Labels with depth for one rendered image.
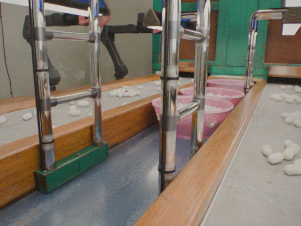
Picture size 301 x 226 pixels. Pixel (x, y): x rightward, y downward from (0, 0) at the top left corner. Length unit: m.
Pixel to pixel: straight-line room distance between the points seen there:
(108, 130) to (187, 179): 0.37
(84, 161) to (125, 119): 0.22
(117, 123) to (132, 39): 2.65
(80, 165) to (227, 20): 1.52
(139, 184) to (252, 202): 0.24
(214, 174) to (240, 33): 1.55
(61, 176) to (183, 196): 0.29
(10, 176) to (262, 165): 0.44
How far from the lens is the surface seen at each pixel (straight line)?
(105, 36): 1.92
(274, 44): 1.86
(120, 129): 0.74
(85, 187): 0.54
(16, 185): 0.52
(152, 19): 1.19
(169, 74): 0.34
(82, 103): 0.93
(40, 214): 0.48
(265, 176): 0.47
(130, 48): 3.34
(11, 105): 0.94
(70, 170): 0.56
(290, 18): 1.07
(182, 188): 0.35
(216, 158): 0.45
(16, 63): 3.22
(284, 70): 1.80
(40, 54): 0.48
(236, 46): 1.87
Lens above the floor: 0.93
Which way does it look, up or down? 13 degrees down
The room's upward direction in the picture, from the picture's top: 1 degrees clockwise
